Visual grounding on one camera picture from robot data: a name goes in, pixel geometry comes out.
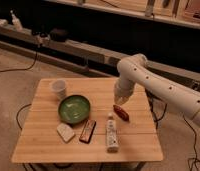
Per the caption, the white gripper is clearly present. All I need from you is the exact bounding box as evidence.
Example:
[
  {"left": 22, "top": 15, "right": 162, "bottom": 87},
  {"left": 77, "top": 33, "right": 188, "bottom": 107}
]
[{"left": 114, "top": 79, "right": 134, "bottom": 105}]

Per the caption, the green ceramic bowl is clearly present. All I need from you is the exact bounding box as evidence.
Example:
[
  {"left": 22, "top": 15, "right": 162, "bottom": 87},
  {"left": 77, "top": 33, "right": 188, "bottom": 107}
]
[{"left": 58, "top": 95, "right": 91, "bottom": 124}]

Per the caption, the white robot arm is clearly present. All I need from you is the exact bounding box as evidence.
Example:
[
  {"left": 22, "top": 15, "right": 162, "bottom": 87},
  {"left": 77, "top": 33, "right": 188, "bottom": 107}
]
[{"left": 114, "top": 54, "right": 200, "bottom": 127}]

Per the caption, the dark red oblong object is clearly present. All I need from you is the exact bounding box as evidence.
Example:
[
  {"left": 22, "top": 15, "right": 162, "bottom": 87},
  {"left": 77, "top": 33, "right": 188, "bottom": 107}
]
[{"left": 113, "top": 105, "right": 129, "bottom": 121}]

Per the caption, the wooden table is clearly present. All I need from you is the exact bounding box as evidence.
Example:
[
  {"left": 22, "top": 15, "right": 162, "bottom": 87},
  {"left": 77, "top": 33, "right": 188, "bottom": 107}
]
[{"left": 11, "top": 77, "right": 164, "bottom": 164}]

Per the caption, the white tube bottle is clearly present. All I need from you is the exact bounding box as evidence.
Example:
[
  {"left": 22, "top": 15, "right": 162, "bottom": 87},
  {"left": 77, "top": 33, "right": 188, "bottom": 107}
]
[{"left": 106, "top": 113, "right": 119, "bottom": 153}]

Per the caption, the white paper cup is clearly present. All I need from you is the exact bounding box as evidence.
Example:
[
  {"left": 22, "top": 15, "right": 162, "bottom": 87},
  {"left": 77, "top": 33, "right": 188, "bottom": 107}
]
[{"left": 50, "top": 79, "right": 66, "bottom": 99}]

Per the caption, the white sponge block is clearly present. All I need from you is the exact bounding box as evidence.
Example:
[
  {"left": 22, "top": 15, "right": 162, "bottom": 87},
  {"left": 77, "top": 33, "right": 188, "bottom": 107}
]
[{"left": 57, "top": 123, "right": 75, "bottom": 143}]

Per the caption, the black round device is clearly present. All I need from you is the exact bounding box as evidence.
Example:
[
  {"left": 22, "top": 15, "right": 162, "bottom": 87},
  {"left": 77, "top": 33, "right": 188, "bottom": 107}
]
[{"left": 50, "top": 28, "right": 68, "bottom": 42}]

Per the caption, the white spray bottle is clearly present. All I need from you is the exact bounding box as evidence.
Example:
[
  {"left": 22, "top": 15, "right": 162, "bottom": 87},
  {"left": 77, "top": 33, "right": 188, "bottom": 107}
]
[{"left": 10, "top": 11, "right": 23, "bottom": 31}]

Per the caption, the black cable on floor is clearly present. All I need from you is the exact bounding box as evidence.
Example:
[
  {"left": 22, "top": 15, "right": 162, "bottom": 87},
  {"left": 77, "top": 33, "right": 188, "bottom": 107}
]
[{"left": 0, "top": 44, "right": 39, "bottom": 75}]

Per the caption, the black cable right side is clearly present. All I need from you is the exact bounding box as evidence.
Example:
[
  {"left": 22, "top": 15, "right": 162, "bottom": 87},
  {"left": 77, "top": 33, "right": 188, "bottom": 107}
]
[{"left": 182, "top": 114, "right": 200, "bottom": 171}]

